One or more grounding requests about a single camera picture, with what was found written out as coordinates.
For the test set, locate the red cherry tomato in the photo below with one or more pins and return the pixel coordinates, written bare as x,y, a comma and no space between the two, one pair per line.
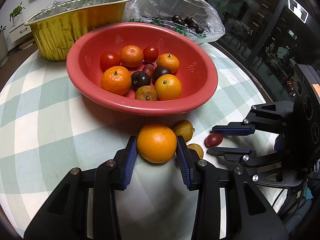
110,61
150,54

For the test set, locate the white lit sign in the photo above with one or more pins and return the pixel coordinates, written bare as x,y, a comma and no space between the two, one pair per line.
297,9

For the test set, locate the pile of dark cherries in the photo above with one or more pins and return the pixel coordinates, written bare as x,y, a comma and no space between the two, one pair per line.
187,21

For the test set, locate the red plastic bowl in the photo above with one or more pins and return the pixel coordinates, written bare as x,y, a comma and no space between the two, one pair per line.
175,42

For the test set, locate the green white checkered tablecloth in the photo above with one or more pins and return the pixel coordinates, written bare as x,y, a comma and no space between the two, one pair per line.
37,130

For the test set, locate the dark glass window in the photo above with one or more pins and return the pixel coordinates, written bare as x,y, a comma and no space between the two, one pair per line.
262,30

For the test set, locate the person's right forearm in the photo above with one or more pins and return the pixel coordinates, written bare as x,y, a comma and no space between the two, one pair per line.
300,212

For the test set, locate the red grape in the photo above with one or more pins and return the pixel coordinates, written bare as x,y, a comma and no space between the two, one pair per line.
148,69
213,140

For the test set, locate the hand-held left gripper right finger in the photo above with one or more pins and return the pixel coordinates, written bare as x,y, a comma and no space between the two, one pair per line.
183,166

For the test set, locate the small orange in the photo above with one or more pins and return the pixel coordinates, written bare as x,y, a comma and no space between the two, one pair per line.
131,56
168,62
156,143
115,80
168,87

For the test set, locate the small plant in white pot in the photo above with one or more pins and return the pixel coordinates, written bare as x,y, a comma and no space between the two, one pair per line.
16,11

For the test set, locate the gold foil tray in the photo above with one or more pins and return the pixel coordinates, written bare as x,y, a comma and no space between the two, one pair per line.
62,30

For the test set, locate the white low cabinet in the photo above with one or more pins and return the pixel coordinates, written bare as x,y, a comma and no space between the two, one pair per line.
19,31

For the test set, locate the dark purple plum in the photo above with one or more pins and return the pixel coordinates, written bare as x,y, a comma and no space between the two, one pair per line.
161,73

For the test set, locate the clear plastic bag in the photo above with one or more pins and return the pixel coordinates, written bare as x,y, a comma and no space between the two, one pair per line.
175,2

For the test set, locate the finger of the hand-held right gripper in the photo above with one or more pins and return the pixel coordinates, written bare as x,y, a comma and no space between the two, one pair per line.
230,150
232,130

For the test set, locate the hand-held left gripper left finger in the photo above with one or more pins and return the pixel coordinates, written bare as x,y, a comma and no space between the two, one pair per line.
130,163

